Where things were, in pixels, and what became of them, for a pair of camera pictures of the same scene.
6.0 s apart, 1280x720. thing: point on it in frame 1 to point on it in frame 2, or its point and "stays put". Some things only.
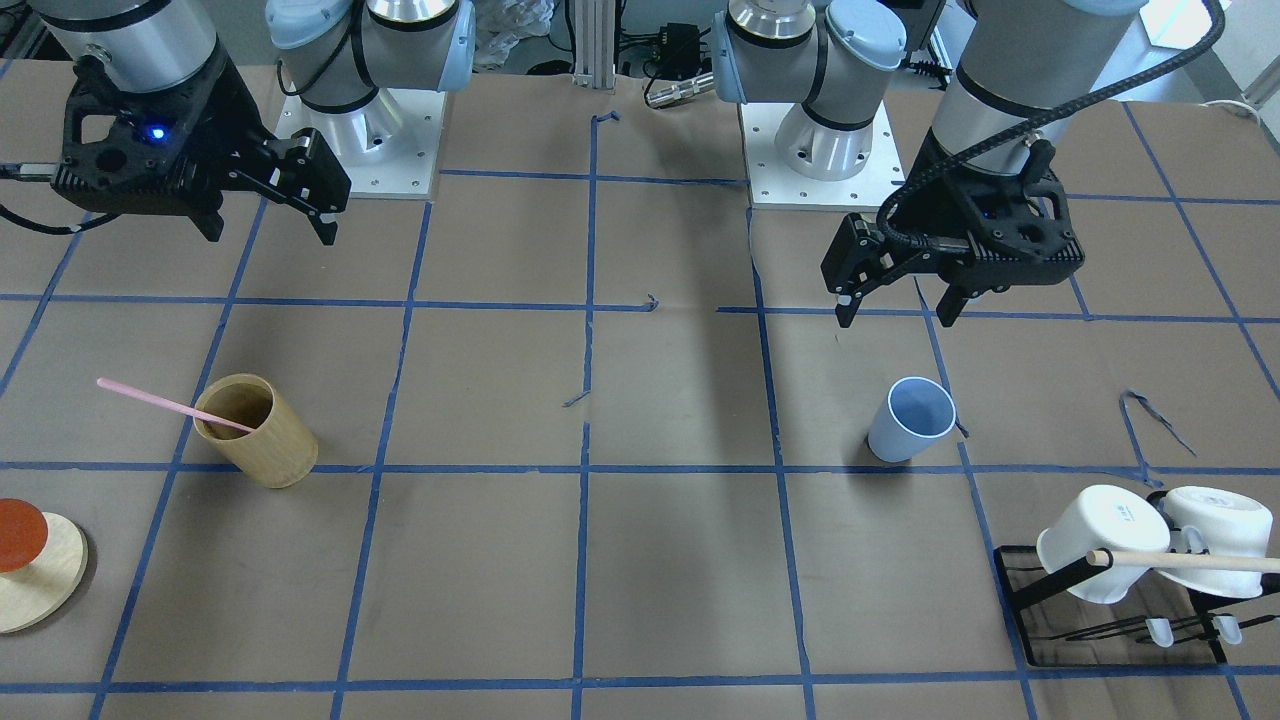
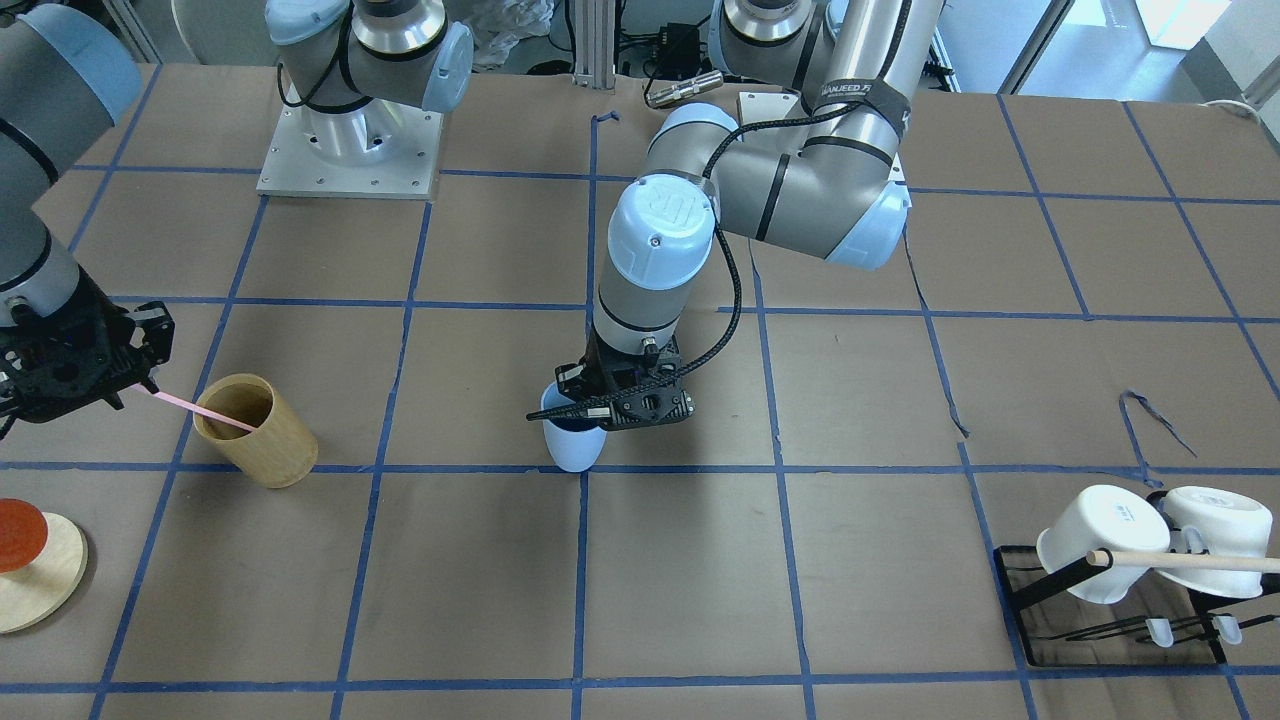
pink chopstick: (123, 386) stays put
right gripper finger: (321, 179) to (156, 340)
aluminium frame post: (595, 44) stays put
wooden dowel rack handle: (1182, 560) stays put
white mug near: (1110, 517) stays put
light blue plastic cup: (917, 414) to (575, 451)
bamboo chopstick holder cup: (280, 453) stays put
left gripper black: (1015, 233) to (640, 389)
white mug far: (1229, 523) stays put
